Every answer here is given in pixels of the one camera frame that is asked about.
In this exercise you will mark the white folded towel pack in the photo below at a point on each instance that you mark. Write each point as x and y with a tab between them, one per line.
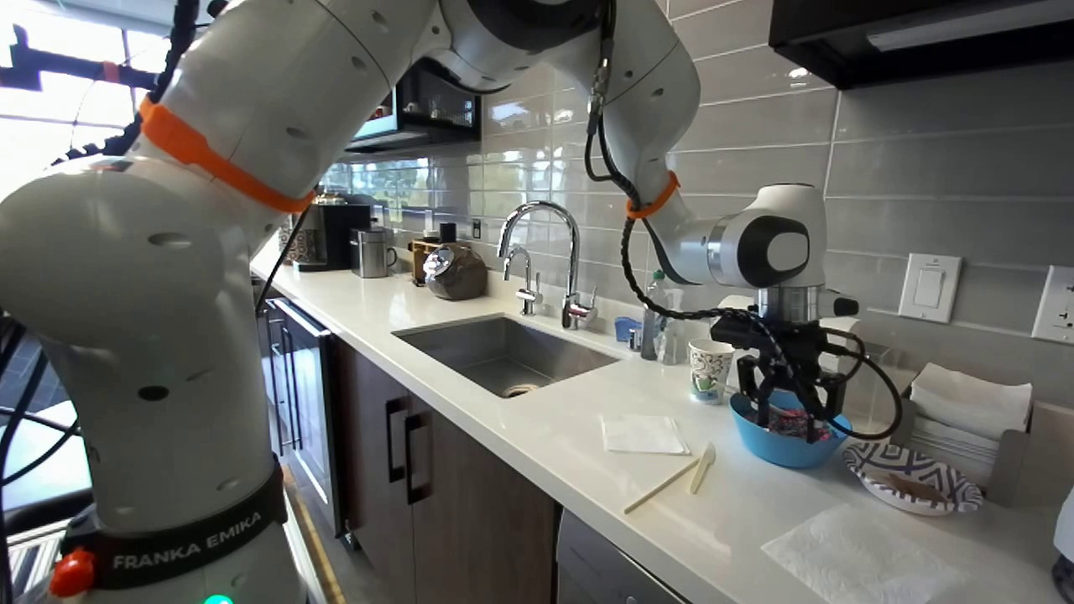
851	363

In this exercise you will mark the blue patterned paper plate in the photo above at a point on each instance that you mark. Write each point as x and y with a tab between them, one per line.
910	475

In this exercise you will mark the black wall shelf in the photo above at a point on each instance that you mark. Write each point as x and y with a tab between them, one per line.
438	104

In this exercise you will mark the black range hood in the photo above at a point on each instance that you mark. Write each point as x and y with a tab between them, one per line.
926	38

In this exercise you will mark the small chrome tap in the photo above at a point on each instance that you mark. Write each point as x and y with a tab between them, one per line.
523	288

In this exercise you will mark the blue bowl of coloured beads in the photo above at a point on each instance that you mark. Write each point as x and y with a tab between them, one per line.
783	451

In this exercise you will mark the small square white napkin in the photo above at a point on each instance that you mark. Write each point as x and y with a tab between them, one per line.
643	435

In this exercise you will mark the white wall outlet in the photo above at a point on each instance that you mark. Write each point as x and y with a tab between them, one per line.
1059	304

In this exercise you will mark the clear acrylic napkin holder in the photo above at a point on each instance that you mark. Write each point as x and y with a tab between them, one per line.
1023	465

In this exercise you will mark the white wall light switch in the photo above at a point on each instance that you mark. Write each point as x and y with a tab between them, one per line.
926	288

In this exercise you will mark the stack of white napkins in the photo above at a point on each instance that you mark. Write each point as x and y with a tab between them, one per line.
967	405

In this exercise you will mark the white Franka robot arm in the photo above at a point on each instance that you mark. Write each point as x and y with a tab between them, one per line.
144	314

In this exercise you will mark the brown bag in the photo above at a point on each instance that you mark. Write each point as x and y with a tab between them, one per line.
456	272

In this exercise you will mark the black coffee maker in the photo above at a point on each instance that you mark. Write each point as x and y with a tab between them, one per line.
324	236

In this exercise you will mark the chrome arched faucet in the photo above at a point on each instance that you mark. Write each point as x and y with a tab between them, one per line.
571	255

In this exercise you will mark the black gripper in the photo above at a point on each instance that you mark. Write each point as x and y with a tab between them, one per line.
788	347

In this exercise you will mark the patterned paper cup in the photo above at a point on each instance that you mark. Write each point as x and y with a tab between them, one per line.
709	373

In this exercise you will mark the steel mug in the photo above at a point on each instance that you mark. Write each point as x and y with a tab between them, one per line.
375	254

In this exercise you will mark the long wooden stick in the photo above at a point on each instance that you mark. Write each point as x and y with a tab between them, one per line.
662	484

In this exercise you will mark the steel kitchen sink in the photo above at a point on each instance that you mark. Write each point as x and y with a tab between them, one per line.
505	354

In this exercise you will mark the large white paper towel sheet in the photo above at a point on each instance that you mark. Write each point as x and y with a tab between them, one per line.
860	555

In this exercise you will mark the brown piece on plate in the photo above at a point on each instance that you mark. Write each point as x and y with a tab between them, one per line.
910	484

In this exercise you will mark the small blue sponge holder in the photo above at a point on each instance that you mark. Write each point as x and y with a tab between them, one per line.
626	329

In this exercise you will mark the clear soap bottle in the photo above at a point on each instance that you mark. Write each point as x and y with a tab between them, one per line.
655	329

